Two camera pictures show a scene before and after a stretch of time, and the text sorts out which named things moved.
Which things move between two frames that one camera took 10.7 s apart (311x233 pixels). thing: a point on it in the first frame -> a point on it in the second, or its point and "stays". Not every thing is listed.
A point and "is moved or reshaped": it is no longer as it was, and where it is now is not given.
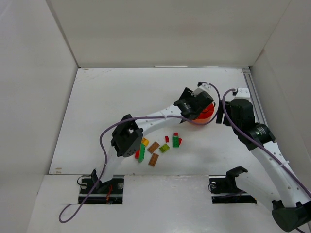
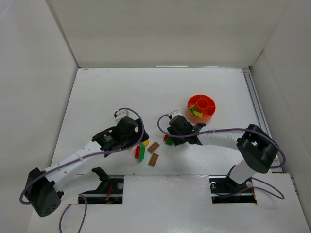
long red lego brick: (137, 154) stays
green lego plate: (175, 141) is moved or reshaped
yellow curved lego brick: (145, 141) stays
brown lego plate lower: (153, 159) stays
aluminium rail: (259, 113) stays
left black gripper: (204, 100) -> (142, 132)
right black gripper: (225, 117) -> (173, 134)
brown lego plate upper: (153, 147) stays
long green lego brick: (142, 153) stays
